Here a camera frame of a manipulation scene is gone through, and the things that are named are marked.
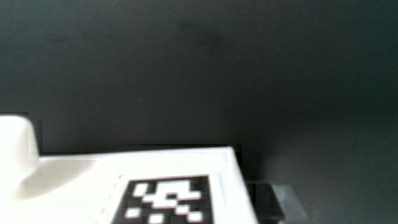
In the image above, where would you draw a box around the white front drawer tray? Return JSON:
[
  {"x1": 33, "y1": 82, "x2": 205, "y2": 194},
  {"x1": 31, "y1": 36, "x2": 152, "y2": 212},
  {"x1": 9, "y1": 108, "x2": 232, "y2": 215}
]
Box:
[{"x1": 0, "y1": 115, "x2": 260, "y2": 224}]

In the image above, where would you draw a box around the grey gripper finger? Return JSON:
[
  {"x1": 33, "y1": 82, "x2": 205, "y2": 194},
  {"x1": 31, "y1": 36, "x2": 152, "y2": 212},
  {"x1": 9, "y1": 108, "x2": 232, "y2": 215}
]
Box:
[{"x1": 248, "y1": 182, "x2": 310, "y2": 224}]

